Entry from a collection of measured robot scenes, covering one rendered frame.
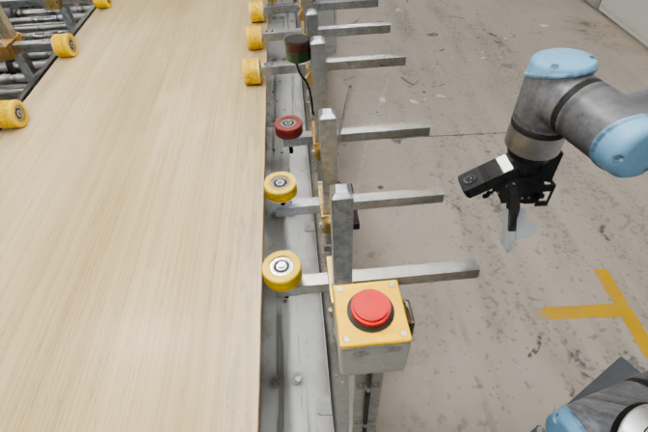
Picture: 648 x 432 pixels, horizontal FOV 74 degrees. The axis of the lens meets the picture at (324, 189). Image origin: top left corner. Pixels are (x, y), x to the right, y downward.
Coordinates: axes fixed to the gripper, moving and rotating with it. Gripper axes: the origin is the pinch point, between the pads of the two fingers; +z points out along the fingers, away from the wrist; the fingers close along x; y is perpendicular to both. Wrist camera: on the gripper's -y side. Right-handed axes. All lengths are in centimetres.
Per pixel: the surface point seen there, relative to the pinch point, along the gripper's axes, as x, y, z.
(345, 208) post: -10.8, -30.7, -17.9
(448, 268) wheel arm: -4.1, -8.3, 8.9
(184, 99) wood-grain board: 60, -76, 4
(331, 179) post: 14.2, -32.3, -1.5
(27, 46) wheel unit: 93, -139, -2
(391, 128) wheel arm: 45.4, -13.3, 7.7
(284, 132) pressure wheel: 40, -44, 4
